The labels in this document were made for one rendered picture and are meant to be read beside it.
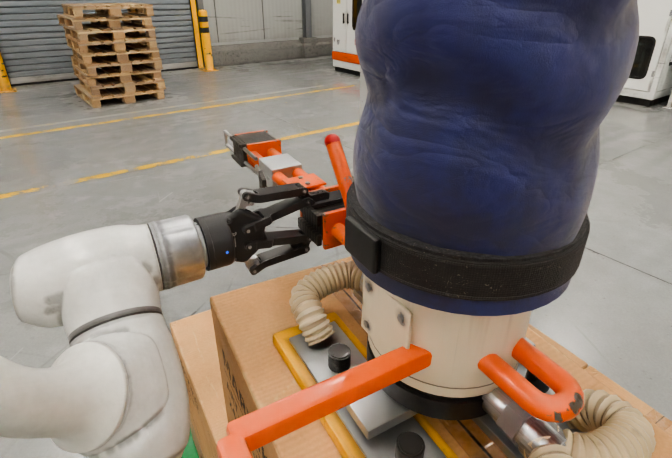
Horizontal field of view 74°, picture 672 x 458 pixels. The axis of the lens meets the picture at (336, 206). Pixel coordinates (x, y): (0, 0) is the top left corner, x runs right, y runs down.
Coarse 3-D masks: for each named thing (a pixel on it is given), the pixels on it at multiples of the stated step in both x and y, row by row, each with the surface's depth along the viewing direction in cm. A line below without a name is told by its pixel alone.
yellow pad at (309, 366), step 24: (288, 336) 61; (336, 336) 60; (288, 360) 57; (312, 360) 57; (336, 360) 54; (360, 360) 57; (312, 384) 54; (336, 432) 48; (360, 432) 48; (384, 432) 48; (408, 432) 45; (432, 432) 48; (360, 456) 46; (384, 456) 45; (408, 456) 43; (432, 456) 45; (456, 456) 46
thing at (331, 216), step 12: (336, 204) 69; (300, 216) 71; (312, 216) 65; (324, 216) 63; (336, 216) 64; (300, 228) 70; (312, 228) 67; (324, 228) 64; (312, 240) 67; (324, 240) 65; (336, 240) 66
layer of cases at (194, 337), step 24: (192, 336) 139; (192, 360) 130; (216, 360) 130; (576, 360) 130; (192, 384) 123; (216, 384) 122; (192, 408) 141; (216, 408) 115; (648, 408) 115; (216, 432) 109; (216, 456) 111
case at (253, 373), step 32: (256, 288) 74; (288, 288) 74; (224, 320) 67; (256, 320) 67; (288, 320) 67; (352, 320) 67; (224, 352) 69; (256, 352) 61; (544, 352) 61; (224, 384) 77; (256, 384) 56; (288, 384) 56; (288, 448) 48; (320, 448) 48; (480, 448) 49
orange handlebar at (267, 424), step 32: (416, 352) 42; (512, 352) 44; (320, 384) 39; (352, 384) 39; (384, 384) 41; (512, 384) 39; (576, 384) 39; (256, 416) 36; (288, 416) 36; (320, 416) 38; (544, 416) 37; (224, 448) 33; (256, 448) 35
